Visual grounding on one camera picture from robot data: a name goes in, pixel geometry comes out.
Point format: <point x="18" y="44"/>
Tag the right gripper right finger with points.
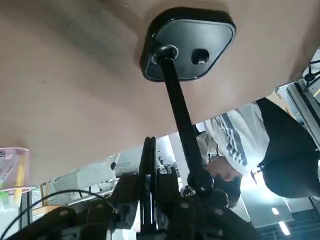
<point x="200" y="220"/>

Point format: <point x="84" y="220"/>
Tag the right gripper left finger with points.
<point x="65" y="220"/>

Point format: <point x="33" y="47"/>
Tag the black desktop phone stand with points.
<point x="190" y="37"/>

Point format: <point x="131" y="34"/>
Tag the pink mesh pen cup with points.
<point x="15" y="162"/>

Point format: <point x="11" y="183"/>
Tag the person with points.
<point x="237" y="130"/>

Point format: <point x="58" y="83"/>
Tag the aluminium frame rail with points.
<point x="305" y="112"/>

